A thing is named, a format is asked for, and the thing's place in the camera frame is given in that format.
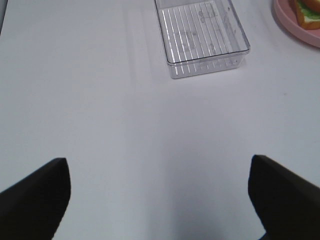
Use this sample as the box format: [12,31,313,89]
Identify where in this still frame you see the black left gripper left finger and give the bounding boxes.
[0,157,71,240]

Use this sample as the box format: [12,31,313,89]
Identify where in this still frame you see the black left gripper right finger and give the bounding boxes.
[248,154,320,240]

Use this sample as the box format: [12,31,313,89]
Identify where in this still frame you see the green lettuce leaf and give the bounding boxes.
[297,0,320,20]

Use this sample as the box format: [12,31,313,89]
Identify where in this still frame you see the clear left plastic container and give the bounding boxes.
[154,0,251,79]

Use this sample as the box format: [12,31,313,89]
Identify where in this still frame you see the pink round plate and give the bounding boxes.
[272,0,320,48]

